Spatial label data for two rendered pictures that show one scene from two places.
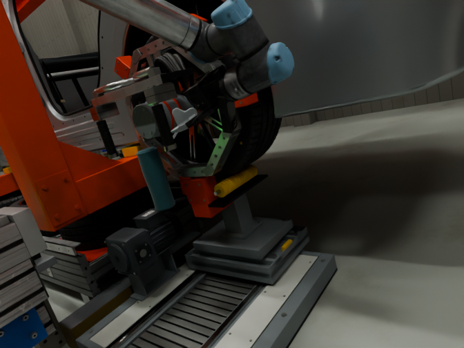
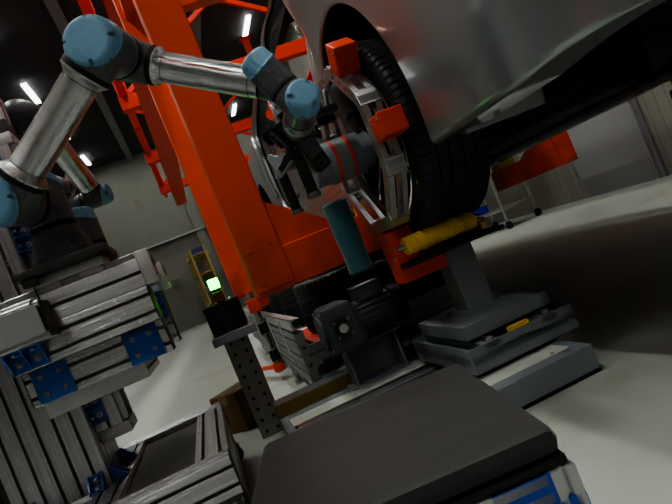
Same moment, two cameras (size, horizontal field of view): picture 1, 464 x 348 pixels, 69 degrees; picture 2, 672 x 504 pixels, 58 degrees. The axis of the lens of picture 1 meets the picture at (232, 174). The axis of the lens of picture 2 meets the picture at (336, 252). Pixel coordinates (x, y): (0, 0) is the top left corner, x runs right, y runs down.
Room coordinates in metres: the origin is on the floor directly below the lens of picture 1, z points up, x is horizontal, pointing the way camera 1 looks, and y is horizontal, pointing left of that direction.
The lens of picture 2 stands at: (-0.35, -0.87, 0.58)
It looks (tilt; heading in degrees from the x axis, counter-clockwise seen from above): 0 degrees down; 36
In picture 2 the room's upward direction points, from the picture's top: 22 degrees counter-clockwise
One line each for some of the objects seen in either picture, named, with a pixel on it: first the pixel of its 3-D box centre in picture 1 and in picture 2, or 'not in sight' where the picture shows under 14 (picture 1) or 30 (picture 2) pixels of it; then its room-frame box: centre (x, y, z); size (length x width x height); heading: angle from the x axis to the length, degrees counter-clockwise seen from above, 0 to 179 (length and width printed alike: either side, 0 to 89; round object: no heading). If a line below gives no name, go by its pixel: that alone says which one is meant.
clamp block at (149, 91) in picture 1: (160, 93); not in sight; (1.11, 0.15, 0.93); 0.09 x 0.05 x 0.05; 139
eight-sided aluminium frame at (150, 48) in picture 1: (177, 111); (359, 152); (1.37, 0.14, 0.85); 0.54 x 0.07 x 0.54; 49
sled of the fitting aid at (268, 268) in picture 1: (246, 247); (487, 333); (1.50, 0.03, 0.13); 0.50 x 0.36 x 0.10; 49
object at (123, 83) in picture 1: (123, 76); not in sight; (1.35, 0.30, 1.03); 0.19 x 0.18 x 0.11; 139
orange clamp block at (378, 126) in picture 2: (239, 96); (388, 124); (1.17, -0.10, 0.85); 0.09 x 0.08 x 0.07; 49
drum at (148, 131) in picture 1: (164, 115); (339, 159); (1.32, 0.19, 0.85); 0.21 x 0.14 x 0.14; 139
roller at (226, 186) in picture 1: (237, 179); (438, 232); (1.37, -0.01, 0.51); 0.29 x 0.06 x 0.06; 139
